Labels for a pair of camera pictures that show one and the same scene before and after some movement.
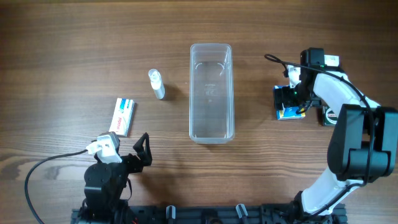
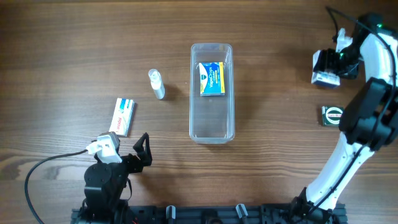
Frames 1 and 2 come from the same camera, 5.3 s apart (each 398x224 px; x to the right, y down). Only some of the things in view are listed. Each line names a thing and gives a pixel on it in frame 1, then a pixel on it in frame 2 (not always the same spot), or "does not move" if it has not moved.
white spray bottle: x=157 y=83 does not move
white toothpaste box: x=122 y=116 does not move
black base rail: x=263 y=214 does not move
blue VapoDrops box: x=288 y=112 -> x=211 y=79
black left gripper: x=134 y=160 does not move
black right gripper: x=283 y=99 -> x=327 y=62
